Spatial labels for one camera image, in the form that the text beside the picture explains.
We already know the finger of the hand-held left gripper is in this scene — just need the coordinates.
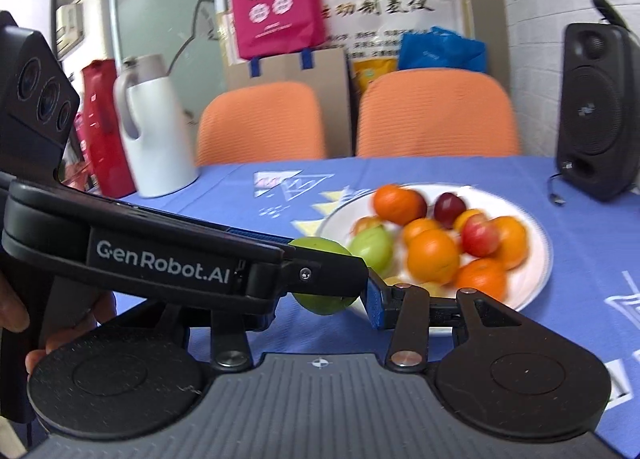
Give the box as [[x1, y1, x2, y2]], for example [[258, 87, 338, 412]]
[[227, 229, 296, 246], [245, 244, 372, 302]]

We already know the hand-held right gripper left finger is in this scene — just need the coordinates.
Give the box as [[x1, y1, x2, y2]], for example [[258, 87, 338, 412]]
[[107, 303, 253, 374]]

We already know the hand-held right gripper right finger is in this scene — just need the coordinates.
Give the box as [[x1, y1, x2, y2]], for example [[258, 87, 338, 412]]
[[365, 269, 538, 372]]

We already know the small green apple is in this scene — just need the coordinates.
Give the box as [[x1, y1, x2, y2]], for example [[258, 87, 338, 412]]
[[290, 236, 363, 315]]

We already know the yellow-red nectarine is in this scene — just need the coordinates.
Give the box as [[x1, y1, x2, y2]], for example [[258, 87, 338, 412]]
[[352, 216, 383, 235]]

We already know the small tangerine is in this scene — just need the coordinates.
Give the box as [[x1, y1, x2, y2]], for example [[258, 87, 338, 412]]
[[401, 218, 441, 242]]

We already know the small yellow orange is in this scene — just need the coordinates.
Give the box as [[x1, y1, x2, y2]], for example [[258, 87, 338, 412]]
[[454, 209, 483, 232]]

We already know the red nectarine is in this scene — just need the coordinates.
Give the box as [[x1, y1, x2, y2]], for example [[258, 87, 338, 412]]
[[461, 214, 501, 258]]

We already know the white plate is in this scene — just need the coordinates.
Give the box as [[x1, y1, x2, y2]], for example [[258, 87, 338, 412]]
[[314, 182, 553, 337]]

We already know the person's left hand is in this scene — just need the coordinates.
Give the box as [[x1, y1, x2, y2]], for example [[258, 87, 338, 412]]
[[0, 271, 118, 377]]

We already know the white thermos jug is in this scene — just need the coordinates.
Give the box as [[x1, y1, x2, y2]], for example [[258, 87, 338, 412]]
[[112, 54, 201, 198]]

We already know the orange chair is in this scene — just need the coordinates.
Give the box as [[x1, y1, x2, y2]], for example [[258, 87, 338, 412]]
[[195, 81, 328, 167], [355, 68, 522, 158]]

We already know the red thermos jug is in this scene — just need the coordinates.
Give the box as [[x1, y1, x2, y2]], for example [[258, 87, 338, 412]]
[[80, 59, 136, 200]]

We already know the brown paper bag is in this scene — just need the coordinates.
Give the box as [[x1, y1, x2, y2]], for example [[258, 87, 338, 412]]
[[225, 46, 353, 157]]

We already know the yellow snack bag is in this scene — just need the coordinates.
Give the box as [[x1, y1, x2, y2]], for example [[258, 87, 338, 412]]
[[352, 56, 401, 92]]

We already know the blue printed tablecloth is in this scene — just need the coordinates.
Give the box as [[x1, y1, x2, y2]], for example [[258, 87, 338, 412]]
[[20, 155, 640, 445]]

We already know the air conditioner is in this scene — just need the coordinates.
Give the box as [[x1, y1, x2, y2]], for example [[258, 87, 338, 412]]
[[54, 3, 86, 57]]

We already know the blue plastic bag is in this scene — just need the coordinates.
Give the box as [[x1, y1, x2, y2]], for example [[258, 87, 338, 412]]
[[397, 26, 488, 74]]

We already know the black speaker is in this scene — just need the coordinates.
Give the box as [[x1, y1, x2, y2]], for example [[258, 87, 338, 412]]
[[556, 22, 640, 202]]

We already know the black speaker cable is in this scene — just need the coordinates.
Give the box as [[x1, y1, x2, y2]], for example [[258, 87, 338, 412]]
[[547, 173, 568, 206]]

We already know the wall poster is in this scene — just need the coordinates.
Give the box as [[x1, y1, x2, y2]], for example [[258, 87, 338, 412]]
[[320, 0, 468, 62]]

